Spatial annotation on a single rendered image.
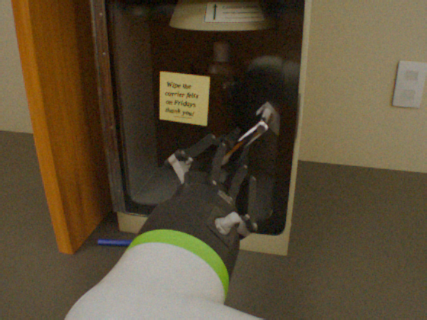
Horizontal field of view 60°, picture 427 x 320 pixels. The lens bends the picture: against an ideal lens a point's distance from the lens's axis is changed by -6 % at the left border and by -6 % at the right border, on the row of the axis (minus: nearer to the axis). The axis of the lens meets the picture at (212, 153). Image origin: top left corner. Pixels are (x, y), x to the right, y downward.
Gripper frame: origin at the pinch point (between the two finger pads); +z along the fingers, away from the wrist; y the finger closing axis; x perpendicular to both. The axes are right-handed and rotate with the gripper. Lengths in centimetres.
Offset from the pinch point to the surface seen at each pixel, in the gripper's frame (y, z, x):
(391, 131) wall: -32, 48, -14
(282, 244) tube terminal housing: -19.7, 5.3, 8.0
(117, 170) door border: 9.1, 4.1, 20.6
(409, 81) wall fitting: -24, 48, -25
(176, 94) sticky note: 11.2, 4.1, 2.4
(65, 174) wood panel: 14.6, -1.1, 24.8
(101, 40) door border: 25.0, 4.1, 5.2
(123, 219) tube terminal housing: 1.6, 5.3, 29.0
